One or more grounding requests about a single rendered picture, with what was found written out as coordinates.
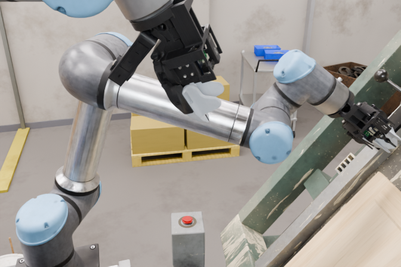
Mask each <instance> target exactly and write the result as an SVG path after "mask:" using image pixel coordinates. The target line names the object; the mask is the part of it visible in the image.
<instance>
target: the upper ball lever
mask: <svg viewBox="0 0 401 267"><path fill-rule="evenodd" d="M374 79H375V81H376V82H378V83H384V82H387V83H388V84H389V85H391V86H392V87H394V88H395V89H396V90H398V91H399V92H401V88H400V87H399V86H397V85H396V84H395V83H393V82H392V81H391V80H390V79H389V73H388V71H386V70H384V69H380V70H377V71H376V72H375V73H374Z"/></svg>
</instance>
